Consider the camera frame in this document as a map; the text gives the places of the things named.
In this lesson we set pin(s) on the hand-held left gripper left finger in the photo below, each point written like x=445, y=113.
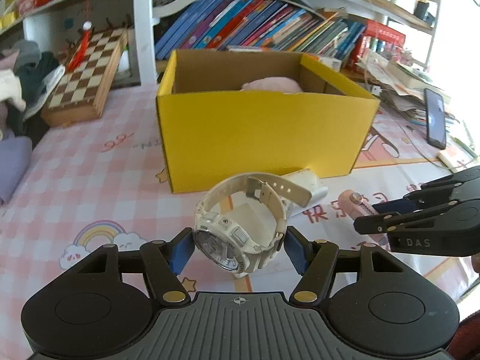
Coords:
x=183, y=251

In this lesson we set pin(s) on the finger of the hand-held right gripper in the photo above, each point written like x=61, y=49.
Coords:
x=450, y=187
x=412, y=221

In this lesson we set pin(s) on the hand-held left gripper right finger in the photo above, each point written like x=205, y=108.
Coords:
x=296, y=251

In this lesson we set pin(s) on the white wrist watch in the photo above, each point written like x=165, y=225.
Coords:
x=240, y=236

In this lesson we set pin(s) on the pink utility knife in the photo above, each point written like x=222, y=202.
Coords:
x=348, y=204

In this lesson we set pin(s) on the yellow cardboard box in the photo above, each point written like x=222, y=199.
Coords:
x=262, y=135

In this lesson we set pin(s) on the pink plush toy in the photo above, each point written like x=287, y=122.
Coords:
x=270, y=84

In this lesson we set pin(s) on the small white box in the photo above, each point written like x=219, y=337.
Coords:
x=318, y=194

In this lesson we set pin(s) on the black smartphone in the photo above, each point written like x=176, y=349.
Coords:
x=435, y=120

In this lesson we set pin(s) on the pink checked printed tablecloth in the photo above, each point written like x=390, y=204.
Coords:
x=93, y=180

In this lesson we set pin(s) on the stack of papers and books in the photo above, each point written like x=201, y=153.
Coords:
x=401, y=82

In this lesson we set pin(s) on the small colourful toy figures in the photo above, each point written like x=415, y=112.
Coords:
x=390, y=48

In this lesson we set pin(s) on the red book box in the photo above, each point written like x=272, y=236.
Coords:
x=384, y=32

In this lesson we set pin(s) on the white orange carton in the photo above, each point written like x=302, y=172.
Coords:
x=326, y=62

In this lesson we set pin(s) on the small black device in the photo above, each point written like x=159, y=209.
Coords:
x=422, y=9

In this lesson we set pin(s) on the lavender garment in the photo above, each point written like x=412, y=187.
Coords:
x=13, y=165

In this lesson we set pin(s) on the wooden chessboard box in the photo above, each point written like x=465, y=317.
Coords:
x=86, y=78

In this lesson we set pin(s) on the red tassel ornament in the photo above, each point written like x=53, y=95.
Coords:
x=80, y=50

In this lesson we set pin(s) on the dark grey clothes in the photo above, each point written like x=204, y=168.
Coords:
x=37, y=78

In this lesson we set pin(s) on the white shelf unit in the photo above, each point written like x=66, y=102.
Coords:
x=144, y=26

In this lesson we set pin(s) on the row of colourful books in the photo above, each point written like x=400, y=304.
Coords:
x=255, y=22

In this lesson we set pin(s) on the white jacket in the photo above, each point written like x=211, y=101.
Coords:
x=9, y=82

